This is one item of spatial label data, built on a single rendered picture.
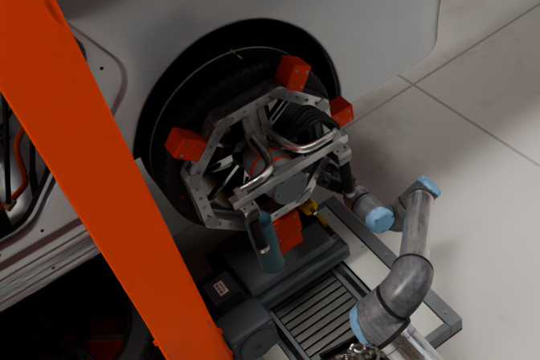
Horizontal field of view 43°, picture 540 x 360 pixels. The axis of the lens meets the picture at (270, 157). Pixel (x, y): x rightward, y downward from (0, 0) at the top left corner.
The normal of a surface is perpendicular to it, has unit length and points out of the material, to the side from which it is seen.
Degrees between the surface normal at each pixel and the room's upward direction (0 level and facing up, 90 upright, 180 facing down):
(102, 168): 90
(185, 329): 90
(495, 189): 0
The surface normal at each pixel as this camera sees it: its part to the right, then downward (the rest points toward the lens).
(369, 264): -0.20, -0.69
